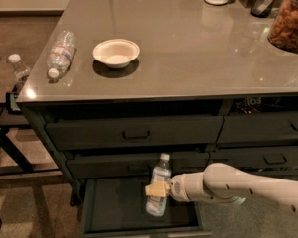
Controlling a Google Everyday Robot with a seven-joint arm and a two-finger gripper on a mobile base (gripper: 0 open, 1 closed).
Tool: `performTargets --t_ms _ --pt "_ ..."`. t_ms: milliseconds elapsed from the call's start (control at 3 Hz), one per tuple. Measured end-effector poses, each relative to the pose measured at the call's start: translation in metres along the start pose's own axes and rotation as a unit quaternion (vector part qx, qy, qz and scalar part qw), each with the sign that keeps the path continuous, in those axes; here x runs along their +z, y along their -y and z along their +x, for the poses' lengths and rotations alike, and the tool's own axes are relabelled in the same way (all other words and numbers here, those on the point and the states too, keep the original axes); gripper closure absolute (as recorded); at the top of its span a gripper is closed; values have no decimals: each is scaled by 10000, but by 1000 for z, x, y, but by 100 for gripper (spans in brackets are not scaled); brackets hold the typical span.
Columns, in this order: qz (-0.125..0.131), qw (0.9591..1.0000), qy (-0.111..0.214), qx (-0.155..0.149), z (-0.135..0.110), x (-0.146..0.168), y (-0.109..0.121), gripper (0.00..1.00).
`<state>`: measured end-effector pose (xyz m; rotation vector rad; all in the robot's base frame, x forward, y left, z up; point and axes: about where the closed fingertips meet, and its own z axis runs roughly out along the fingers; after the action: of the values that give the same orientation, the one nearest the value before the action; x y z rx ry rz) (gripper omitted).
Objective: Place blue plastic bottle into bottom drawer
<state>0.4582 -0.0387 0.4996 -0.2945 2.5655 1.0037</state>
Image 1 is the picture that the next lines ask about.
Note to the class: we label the blue label plastic water bottle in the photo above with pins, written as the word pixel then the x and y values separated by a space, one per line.
pixel 155 206

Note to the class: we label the middle left grey drawer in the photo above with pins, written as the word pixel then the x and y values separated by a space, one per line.
pixel 125 165

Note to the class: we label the black side table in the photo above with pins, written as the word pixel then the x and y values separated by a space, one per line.
pixel 11 117

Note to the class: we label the top left grey drawer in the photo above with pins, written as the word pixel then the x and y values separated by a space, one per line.
pixel 134 132

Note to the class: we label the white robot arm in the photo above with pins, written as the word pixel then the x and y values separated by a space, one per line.
pixel 224 185

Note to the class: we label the grey drawer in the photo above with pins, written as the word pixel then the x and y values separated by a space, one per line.
pixel 285 174
pixel 259 128
pixel 125 165
pixel 134 132
pixel 259 158

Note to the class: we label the glass jar of snacks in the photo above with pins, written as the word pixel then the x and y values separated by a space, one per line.
pixel 284 31

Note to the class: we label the small clear bottle white cap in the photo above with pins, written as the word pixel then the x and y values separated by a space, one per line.
pixel 20 70

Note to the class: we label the middle right grey drawer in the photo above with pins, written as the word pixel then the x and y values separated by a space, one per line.
pixel 259 158

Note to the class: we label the white paper bowl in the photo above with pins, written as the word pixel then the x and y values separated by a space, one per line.
pixel 116 53

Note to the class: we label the top right grey drawer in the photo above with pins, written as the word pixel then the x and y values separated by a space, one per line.
pixel 259 128

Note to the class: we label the snack bag in drawer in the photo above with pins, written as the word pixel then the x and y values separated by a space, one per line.
pixel 252 105

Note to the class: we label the bottom right grey drawer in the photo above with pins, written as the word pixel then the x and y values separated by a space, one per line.
pixel 285 174

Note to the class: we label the clear crushed plastic bottle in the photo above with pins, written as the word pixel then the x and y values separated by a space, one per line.
pixel 61 54

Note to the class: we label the grey drawer cabinet frame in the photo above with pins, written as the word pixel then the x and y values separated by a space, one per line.
pixel 45 109

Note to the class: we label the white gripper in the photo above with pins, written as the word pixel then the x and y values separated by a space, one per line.
pixel 178 187

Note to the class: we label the open bottom left drawer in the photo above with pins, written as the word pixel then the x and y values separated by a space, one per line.
pixel 116 208

